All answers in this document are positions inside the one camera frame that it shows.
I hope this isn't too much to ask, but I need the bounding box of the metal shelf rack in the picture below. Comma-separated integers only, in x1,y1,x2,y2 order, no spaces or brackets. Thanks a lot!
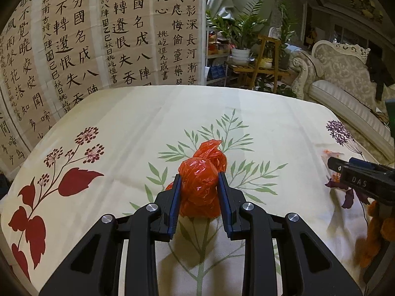
205,29,232,85

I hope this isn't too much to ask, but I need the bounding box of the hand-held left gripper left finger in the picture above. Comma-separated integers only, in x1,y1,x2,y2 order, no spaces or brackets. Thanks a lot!
39,173,182,296

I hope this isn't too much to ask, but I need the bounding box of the calligraphy paper sheet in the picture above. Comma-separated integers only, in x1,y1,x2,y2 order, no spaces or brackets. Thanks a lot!
97,0,156,90
151,0,207,87

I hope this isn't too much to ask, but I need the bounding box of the gold chandelier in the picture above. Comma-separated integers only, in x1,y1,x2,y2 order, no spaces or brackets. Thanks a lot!
347,0,385,22

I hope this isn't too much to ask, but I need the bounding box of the small green floor plant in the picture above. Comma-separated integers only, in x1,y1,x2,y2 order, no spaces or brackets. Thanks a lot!
256,80,297,99

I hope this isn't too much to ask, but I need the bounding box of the black clothing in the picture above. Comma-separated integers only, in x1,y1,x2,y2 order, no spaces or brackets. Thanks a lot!
366,49,395,101

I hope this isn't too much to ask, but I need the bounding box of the blue crate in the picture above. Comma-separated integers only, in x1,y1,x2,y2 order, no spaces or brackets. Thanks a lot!
207,66,227,81

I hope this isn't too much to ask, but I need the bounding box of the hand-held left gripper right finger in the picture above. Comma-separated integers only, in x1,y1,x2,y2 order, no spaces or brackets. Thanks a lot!
217,172,368,296

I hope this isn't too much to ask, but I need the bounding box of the potted plant in white pot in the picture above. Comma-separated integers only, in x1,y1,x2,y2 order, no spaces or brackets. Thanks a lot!
207,0,269,67

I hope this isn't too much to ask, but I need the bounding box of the ornate cream sofa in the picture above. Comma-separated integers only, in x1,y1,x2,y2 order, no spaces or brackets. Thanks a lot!
292,38,395,161

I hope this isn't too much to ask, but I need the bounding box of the clear wrapper with orange print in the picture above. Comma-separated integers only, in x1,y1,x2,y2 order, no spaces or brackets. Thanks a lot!
321,148,346,182

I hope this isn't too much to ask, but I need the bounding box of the red-orange plastic bag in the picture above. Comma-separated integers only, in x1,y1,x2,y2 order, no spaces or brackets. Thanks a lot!
165,139,228,219

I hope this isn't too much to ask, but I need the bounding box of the wooden stool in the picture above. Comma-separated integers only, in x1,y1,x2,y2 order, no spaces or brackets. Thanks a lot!
251,35,286,93

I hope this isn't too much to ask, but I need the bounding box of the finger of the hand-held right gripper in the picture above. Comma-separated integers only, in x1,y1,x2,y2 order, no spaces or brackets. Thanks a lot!
349,157,395,171
327,157,351,173

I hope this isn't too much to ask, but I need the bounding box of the low wooden plant bench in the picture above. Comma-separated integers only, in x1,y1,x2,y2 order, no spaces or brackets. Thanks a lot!
225,60,292,91

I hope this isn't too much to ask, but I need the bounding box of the floral tablecloth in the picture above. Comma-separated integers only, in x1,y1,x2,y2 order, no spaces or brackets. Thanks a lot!
0,85,395,296

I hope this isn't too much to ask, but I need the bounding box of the tall green plant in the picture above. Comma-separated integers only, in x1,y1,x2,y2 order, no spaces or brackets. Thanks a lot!
276,1,298,68

